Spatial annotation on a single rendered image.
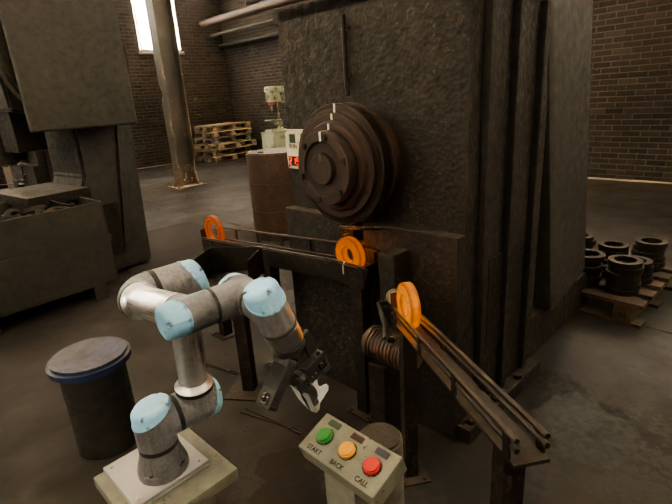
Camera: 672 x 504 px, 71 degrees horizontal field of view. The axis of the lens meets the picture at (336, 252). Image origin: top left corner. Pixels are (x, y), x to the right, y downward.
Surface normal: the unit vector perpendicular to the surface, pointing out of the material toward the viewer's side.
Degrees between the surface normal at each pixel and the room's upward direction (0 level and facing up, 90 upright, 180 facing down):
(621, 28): 90
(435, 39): 90
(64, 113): 90
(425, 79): 90
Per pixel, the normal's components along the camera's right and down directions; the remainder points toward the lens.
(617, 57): -0.71, 0.26
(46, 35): 0.80, 0.15
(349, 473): -0.30, -0.80
